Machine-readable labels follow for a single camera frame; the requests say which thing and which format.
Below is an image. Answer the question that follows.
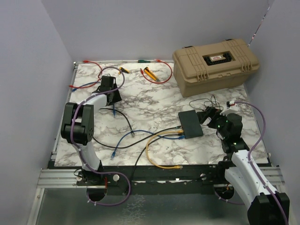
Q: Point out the black power adapter with cable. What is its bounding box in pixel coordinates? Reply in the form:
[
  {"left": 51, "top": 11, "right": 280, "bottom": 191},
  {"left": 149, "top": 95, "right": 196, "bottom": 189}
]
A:
[{"left": 188, "top": 94, "right": 225, "bottom": 113}]

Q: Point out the yellow black utility knife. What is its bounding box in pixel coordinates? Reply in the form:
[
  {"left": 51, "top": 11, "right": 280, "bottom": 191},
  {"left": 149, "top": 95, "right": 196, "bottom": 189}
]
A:
[{"left": 143, "top": 67, "right": 160, "bottom": 82}]

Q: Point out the yellow black T-handle wrench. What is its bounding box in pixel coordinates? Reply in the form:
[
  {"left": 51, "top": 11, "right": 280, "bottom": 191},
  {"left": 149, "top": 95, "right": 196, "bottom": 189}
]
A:
[{"left": 118, "top": 67, "right": 130, "bottom": 74}]

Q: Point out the black mounting rail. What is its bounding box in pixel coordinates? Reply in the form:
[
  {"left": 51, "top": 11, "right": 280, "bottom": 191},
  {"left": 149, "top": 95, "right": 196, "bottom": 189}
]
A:
[{"left": 46, "top": 164, "right": 272, "bottom": 195}]

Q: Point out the yellow ethernet cable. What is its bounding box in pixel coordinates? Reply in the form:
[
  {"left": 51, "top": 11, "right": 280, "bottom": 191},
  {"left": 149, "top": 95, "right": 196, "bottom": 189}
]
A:
[{"left": 145, "top": 130, "right": 184, "bottom": 169}]

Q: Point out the black network switch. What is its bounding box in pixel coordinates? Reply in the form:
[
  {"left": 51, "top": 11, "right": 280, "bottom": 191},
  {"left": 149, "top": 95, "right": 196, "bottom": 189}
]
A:
[{"left": 178, "top": 110, "right": 203, "bottom": 139}]

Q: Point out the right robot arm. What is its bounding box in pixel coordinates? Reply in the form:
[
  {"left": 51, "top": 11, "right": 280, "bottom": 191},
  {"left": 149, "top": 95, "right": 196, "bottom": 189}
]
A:
[{"left": 197, "top": 107, "right": 290, "bottom": 225}]

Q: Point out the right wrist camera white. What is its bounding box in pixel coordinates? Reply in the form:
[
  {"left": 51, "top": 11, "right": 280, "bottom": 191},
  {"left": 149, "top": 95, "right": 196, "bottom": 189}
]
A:
[{"left": 220, "top": 100, "right": 239, "bottom": 116}]

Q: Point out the black braided ethernet cable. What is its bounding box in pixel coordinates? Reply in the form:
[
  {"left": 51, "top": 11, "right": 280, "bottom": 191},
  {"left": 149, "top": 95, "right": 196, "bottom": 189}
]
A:
[{"left": 92, "top": 108, "right": 183, "bottom": 149}]

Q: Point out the thin black cable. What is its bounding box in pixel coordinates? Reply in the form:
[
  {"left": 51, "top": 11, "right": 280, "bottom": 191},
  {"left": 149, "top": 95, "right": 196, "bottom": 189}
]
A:
[{"left": 130, "top": 135, "right": 185, "bottom": 186}]

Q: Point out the blue ethernet cable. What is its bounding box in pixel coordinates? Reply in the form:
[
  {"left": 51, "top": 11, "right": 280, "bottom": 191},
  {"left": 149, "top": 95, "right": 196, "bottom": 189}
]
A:
[{"left": 71, "top": 81, "right": 117, "bottom": 118}]

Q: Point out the tan plastic toolbox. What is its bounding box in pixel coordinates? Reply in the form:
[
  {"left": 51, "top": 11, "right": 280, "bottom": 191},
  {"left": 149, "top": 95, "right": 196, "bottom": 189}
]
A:
[{"left": 172, "top": 39, "right": 260, "bottom": 98}]

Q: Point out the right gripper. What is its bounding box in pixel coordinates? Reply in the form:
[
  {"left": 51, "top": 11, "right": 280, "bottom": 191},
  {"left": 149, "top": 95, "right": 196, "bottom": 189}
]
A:
[{"left": 197, "top": 106, "right": 231, "bottom": 139}]

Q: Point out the red ethernet cable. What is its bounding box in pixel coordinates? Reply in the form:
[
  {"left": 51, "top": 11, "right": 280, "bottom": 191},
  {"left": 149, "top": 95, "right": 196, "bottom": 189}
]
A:
[
  {"left": 68, "top": 60, "right": 104, "bottom": 89},
  {"left": 139, "top": 58, "right": 173, "bottom": 83}
]

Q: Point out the green handled screwdriver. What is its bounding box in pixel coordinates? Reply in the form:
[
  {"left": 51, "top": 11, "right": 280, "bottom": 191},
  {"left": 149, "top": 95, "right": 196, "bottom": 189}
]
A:
[{"left": 122, "top": 60, "right": 156, "bottom": 63}]

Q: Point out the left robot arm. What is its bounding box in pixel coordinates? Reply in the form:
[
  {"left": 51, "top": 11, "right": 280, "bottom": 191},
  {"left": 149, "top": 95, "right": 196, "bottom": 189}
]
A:
[{"left": 60, "top": 76, "right": 121, "bottom": 185}]

